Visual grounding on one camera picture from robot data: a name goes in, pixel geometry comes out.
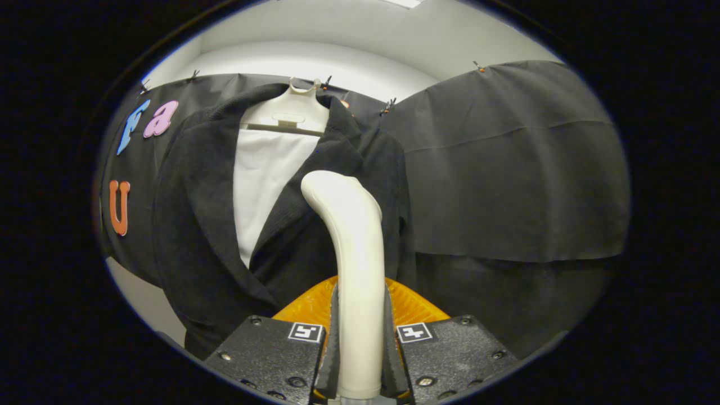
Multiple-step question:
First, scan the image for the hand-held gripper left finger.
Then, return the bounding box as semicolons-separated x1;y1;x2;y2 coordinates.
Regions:
204;276;341;405

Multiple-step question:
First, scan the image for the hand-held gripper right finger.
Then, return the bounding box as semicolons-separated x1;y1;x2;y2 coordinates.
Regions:
384;276;521;403

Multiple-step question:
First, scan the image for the white garment steamer head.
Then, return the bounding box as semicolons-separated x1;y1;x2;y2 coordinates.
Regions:
300;170;386;401

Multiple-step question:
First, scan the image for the black jacket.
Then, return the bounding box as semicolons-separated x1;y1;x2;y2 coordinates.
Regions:
152;83;417;361

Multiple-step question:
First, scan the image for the white padded garment form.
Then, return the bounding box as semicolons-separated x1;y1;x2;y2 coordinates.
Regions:
233;128;321;269

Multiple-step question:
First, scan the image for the black backdrop cloth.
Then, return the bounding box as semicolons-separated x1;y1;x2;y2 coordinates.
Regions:
380;60;632;361
96;73;394;287

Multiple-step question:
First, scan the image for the white plastic hanger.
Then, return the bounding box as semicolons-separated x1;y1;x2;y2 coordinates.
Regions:
239;77;331;137

